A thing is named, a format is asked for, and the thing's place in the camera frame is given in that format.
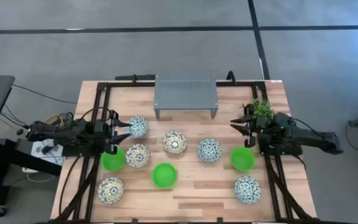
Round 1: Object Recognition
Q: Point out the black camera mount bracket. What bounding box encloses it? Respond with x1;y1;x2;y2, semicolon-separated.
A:
114;73;157;83

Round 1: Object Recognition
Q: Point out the white power strip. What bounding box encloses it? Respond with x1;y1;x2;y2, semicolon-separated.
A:
31;138;65;166

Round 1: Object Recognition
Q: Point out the white cable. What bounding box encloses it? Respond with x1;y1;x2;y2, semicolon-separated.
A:
25;170;57;184

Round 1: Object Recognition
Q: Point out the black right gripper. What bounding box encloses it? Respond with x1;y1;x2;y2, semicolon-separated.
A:
230;104;262;148

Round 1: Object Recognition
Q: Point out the black aluminium table frame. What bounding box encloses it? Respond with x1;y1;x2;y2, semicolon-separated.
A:
51;80;319;224

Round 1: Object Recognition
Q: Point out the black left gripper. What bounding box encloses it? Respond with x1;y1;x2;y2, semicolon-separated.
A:
95;110;134;155

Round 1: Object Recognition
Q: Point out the teal floral ceramic bowl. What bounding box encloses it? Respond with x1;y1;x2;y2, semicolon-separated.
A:
234;175;262;205
196;138;223;163
125;116;149;139

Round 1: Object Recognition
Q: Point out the yellow blue patterned bowl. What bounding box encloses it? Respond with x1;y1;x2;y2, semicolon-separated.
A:
97;176;125;205
125;143;151;169
162;130;188;154

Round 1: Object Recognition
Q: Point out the grey perforated metal shelf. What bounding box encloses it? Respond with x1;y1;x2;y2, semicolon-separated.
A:
153;73;219;120

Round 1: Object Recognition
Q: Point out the thick black cable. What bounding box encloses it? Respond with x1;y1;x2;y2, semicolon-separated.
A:
58;154;84;220

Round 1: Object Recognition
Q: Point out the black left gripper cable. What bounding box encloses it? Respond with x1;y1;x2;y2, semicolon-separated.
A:
78;106;113;125

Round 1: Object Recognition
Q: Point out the green plastic bowl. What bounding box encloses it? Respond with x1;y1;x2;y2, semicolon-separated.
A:
230;146;255;172
100;147;126;172
151;162;178;189

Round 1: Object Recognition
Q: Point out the small green potted plant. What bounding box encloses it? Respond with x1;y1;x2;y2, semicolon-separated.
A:
241;98;275;127

